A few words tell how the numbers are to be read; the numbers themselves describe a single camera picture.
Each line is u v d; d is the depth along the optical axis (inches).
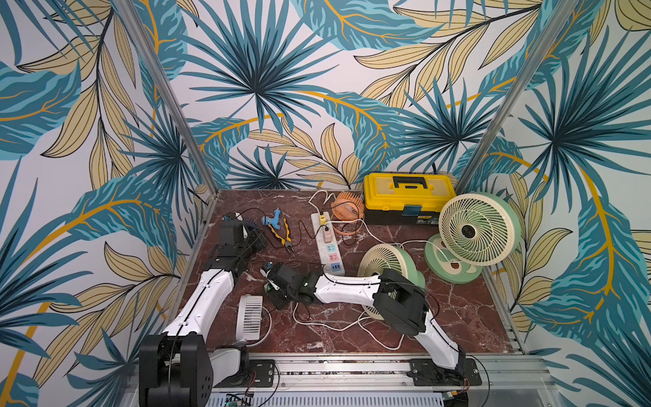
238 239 25.7
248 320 28.3
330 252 38.1
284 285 26.8
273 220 41.8
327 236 38.0
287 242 39.6
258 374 28.8
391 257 30.5
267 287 34.1
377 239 38.5
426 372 28.8
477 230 30.1
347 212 39.9
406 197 37.7
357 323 32.1
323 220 39.6
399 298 22.2
